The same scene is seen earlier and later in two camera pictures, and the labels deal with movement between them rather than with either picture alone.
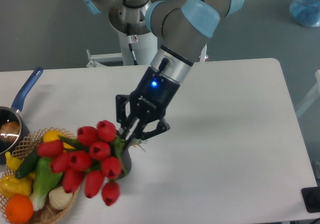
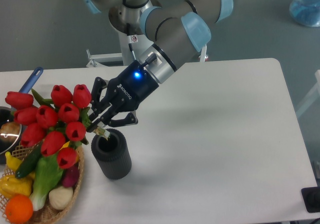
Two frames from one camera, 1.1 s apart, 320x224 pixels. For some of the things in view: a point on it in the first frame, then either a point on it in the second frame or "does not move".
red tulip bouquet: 94,161 to 57,126
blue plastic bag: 305,8 does not move
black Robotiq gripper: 150,101 to 127,90
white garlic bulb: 59,199 does not move
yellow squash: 53,135 to 65,145
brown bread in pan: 9,131 does not move
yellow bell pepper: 10,186 does not move
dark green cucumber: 26,163 does not move
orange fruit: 19,209 does not move
